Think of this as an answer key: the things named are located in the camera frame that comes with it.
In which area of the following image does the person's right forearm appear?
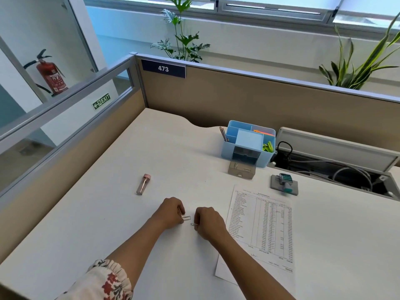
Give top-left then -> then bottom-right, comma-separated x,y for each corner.
215,231 -> 296,300

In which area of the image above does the leafy green plant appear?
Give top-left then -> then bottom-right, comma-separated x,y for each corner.
150,0 -> 211,63

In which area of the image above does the green date stamp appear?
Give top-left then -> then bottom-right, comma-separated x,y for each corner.
279,172 -> 294,194

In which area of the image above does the white desk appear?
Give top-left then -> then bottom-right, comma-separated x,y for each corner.
0,107 -> 400,300

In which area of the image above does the green snake plant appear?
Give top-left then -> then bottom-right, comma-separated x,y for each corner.
318,12 -> 400,90

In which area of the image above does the looped grey cable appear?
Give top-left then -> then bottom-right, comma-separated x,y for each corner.
332,167 -> 373,191

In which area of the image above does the person's left forearm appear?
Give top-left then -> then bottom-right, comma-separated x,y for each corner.
105,217 -> 168,288

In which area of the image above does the white floral dress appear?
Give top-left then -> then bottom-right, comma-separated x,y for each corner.
55,259 -> 134,300

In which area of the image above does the beige partition panel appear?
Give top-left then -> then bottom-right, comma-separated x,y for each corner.
130,52 -> 400,152

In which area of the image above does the blue desk organizer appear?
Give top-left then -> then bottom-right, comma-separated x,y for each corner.
221,120 -> 277,168

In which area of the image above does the dark blue number sign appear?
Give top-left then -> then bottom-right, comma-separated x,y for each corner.
140,58 -> 187,79

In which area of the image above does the green exit sign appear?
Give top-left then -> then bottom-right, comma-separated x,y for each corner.
91,92 -> 111,111

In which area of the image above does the person's right hand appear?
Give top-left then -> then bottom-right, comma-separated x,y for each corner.
193,206 -> 229,243

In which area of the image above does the clear pink lead tube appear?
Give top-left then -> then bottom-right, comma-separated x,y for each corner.
136,173 -> 152,196

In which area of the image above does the printed paper sheet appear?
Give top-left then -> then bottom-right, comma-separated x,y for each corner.
215,184 -> 296,297

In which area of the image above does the grey desk cable tray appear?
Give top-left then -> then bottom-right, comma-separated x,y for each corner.
268,146 -> 400,202

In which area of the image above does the person's left hand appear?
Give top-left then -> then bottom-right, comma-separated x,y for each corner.
152,196 -> 187,231

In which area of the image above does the glass topped side partition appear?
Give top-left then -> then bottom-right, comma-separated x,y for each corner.
0,52 -> 148,263

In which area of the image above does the flat grey cable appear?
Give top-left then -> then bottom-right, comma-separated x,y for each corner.
292,157 -> 341,165

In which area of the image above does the grey stamp pad case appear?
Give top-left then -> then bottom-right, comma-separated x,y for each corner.
270,174 -> 299,196

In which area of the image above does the grey window frame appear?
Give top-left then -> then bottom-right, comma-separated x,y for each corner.
84,0 -> 400,28

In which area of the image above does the red fire extinguisher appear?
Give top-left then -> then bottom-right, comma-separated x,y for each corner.
23,49 -> 69,97

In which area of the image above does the black cable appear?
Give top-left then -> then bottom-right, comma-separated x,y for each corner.
276,141 -> 294,168

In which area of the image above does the grey cable tray lid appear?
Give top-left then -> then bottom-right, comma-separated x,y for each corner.
275,126 -> 400,172

